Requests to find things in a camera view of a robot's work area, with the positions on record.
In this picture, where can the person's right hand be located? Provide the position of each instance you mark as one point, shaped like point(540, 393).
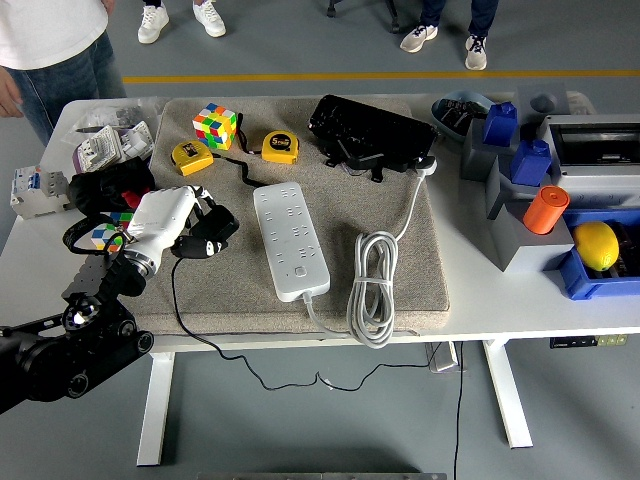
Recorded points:
point(10, 97)

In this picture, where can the person's left hand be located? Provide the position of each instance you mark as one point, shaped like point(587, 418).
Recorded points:
point(108, 3)

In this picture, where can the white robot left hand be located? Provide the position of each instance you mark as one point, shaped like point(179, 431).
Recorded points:
point(155, 220)

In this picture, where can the black plug adapter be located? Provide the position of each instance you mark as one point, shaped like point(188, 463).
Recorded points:
point(217, 225)

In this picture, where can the white power strip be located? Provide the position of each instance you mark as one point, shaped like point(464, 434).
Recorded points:
point(310, 285)

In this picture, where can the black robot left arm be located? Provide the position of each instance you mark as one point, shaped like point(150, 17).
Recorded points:
point(50, 360)

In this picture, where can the small red part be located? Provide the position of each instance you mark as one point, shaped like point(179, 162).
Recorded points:
point(132, 199)

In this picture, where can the person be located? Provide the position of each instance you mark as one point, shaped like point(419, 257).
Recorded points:
point(475, 52)
point(50, 30)
point(152, 25)

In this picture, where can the colourful puzzle cube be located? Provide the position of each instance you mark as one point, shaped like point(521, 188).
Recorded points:
point(105, 237)
point(215, 125)

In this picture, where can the black cloth bag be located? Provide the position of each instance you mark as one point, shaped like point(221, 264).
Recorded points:
point(100, 185)

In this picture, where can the yellow tape measure silver label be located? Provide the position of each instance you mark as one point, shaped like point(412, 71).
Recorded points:
point(192, 160)

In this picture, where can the clear plastic parts bag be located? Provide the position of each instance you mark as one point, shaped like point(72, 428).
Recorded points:
point(95, 117)

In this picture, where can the white circuit breaker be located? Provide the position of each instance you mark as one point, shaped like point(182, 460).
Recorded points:
point(35, 192)

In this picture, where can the yellow tape measure black face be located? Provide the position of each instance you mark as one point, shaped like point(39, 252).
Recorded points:
point(280, 145)

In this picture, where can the white table leg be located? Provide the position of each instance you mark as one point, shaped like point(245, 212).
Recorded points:
point(505, 395)
point(155, 410)

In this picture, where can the grey-brown mat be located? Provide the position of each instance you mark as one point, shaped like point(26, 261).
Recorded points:
point(350, 210)

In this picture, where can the black power adapter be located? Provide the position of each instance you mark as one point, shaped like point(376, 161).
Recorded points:
point(362, 161)

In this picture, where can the large black power strip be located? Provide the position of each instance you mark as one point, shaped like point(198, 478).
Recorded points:
point(370, 120)

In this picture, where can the black chair base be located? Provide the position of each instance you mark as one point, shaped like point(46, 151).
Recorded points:
point(394, 22)

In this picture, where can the blue-grey bowl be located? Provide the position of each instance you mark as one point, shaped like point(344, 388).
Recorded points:
point(445, 125)

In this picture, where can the black binder clips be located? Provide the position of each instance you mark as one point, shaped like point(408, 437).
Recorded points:
point(457, 117)

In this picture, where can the silver box under table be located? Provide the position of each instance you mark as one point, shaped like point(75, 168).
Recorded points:
point(445, 357)

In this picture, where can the grey peg holder block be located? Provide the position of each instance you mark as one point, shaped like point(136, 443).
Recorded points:
point(500, 195)
point(522, 112)
point(525, 252)
point(477, 160)

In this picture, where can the blue peg block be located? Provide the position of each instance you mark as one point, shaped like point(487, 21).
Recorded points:
point(530, 165)
point(500, 127)

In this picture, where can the orange cylinder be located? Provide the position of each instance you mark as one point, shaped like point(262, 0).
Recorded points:
point(545, 210)

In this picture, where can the grey round peg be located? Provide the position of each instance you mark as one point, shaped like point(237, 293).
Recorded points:
point(543, 102)

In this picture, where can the blue plastic bin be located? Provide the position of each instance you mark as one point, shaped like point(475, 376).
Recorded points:
point(580, 285)

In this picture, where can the grey electrical distribution box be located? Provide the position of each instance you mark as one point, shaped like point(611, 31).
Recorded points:
point(590, 175)

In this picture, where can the black table control panel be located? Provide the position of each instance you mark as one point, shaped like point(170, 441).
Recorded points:
point(575, 342)

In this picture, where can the beige fabric bundle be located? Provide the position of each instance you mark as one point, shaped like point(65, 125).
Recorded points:
point(580, 105)

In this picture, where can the yellow lemon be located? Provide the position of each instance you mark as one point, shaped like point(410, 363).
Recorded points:
point(595, 245)

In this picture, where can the black part in bin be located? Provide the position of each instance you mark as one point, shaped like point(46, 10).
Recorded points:
point(631, 250)

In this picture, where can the white switch module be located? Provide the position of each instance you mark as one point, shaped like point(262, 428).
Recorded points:
point(135, 142)

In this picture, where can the white wall socket panel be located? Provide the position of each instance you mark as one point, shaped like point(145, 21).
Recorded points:
point(97, 150)

